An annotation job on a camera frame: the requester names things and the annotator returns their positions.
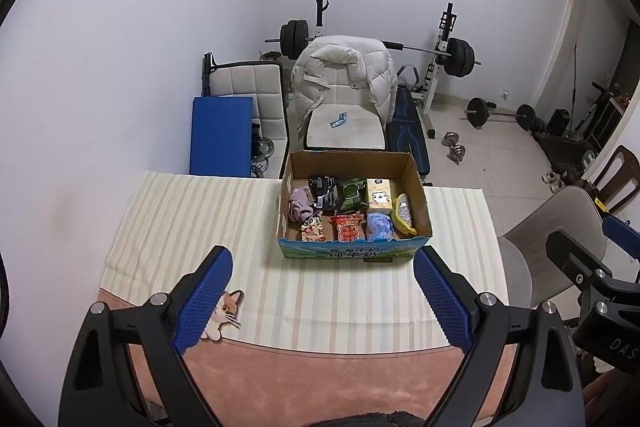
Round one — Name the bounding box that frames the grey shell chair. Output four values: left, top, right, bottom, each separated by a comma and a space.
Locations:
497, 186, 608, 308

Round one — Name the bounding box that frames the red cartoon snack packet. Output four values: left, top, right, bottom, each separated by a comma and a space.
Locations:
300, 211, 335, 243

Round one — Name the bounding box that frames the cardboard box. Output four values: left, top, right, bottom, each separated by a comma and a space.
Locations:
277, 150, 433, 262

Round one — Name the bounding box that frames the striped pink cat tablecloth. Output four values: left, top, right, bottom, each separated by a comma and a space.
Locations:
97, 171, 518, 427

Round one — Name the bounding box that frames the white puffer jacket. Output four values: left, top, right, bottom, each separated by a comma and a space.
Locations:
291, 36, 399, 135

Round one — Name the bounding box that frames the yellow silver pouch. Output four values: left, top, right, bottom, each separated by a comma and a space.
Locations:
392, 193, 417, 235

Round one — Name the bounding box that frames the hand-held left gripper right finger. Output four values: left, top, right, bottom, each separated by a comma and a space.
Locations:
413, 246, 585, 427

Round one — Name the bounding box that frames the dark low cabinet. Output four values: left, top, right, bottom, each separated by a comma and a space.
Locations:
532, 132, 598, 180

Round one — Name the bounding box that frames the white padded chair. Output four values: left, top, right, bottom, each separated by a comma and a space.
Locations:
201, 52, 291, 180

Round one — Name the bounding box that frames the black wipes packet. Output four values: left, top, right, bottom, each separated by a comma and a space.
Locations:
308, 175, 337, 210

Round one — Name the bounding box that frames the yellow tissue pack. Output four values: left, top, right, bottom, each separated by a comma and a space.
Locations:
366, 178, 393, 214

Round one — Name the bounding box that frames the blue folded mat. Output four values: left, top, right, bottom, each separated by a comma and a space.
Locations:
189, 96, 254, 178

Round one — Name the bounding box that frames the purple cloth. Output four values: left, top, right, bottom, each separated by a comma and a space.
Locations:
289, 187, 317, 223

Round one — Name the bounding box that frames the person's right forearm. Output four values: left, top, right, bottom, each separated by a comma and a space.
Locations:
580, 357, 640, 427

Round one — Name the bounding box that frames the black bag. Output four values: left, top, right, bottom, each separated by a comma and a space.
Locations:
547, 108, 571, 138

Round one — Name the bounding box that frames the light blue packet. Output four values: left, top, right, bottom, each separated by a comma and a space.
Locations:
365, 213, 401, 241

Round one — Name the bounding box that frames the black blue weight bench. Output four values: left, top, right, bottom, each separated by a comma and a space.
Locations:
387, 87, 433, 185

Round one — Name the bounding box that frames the green snack packet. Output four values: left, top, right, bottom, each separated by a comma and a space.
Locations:
336, 178, 368, 214

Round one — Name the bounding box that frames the brown wooden chair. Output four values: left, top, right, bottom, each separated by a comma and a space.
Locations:
592, 145, 640, 215

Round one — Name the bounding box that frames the short black barbell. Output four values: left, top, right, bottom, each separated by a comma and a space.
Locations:
465, 97, 537, 130

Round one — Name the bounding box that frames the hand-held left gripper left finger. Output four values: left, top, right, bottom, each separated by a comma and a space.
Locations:
71, 245, 234, 427

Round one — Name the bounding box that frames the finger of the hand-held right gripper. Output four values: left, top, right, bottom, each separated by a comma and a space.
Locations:
602, 214, 640, 250
545, 231, 615, 308

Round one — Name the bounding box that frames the white office chair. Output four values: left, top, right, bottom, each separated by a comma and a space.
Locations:
300, 72, 388, 152

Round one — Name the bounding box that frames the dark fleece clothing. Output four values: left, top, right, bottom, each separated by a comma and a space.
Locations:
310, 409, 431, 427

